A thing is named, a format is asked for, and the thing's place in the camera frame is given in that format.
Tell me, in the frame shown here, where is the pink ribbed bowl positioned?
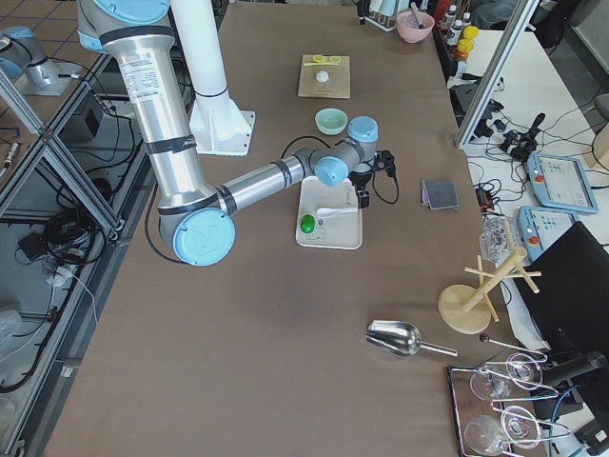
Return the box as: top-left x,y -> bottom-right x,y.
396,10 -> 436,43

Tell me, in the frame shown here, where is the upper wine glass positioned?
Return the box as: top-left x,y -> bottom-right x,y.
470,352 -> 542,401

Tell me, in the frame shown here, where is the green bell pepper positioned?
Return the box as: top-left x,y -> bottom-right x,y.
300,214 -> 317,234

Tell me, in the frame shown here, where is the grey folded cloth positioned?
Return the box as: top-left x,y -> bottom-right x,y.
421,180 -> 461,209

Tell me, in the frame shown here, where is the wine glass rack tray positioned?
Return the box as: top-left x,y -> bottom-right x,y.
447,352 -> 570,456

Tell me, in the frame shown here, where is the metal scoop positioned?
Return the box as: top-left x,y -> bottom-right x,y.
365,320 -> 459,357

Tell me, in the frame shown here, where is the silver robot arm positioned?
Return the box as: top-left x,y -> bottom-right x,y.
77,1 -> 379,267

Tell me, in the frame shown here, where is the lower wine glass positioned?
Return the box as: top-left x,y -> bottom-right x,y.
464,406 -> 541,456

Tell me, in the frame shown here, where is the lower teach pendant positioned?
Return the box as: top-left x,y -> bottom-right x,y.
518,206 -> 579,261

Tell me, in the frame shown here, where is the beige rabbit serving tray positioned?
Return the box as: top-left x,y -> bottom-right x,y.
295,176 -> 363,249

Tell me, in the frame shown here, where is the black monitor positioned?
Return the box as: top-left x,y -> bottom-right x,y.
515,222 -> 608,355

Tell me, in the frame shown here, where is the clear plastic container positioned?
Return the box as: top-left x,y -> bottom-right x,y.
480,216 -> 514,264

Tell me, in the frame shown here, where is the white wire cup rack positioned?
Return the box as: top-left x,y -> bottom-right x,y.
365,0 -> 396,31

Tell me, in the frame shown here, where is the white steamed bun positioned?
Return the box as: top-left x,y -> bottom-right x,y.
315,70 -> 329,83

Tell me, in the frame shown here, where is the aluminium frame post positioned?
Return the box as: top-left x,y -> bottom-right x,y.
455,0 -> 538,150

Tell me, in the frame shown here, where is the upper teach pendant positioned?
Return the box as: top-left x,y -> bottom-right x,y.
526,153 -> 599,214

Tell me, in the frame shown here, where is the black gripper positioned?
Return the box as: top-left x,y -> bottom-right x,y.
348,169 -> 373,209

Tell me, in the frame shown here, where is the wooden mug tree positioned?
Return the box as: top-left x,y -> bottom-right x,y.
438,220 -> 542,334

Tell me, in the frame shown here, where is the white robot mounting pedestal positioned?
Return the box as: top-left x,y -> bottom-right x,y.
169,0 -> 256,158

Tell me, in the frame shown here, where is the teach pendant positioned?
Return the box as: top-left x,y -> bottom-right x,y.
518,206 -> 579,261
526,153 -> 599,214

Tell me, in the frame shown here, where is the yellow plastic knife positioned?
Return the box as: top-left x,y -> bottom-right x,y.
302,60 -> 340,67

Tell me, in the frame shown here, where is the mint green bowl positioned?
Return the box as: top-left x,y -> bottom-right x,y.
314,108 -> 348,136

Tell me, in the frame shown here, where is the light blue cup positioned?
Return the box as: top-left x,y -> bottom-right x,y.
379,0 -> 396,17

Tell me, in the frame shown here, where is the wooden cutting board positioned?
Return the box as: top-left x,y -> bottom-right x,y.
298,54 -> 351,99

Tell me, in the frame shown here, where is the white ceramic soup spoon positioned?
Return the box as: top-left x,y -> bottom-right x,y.
316,207 -> 359,219

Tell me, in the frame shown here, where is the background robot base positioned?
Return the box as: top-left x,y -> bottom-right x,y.
1,26 -> 70,96

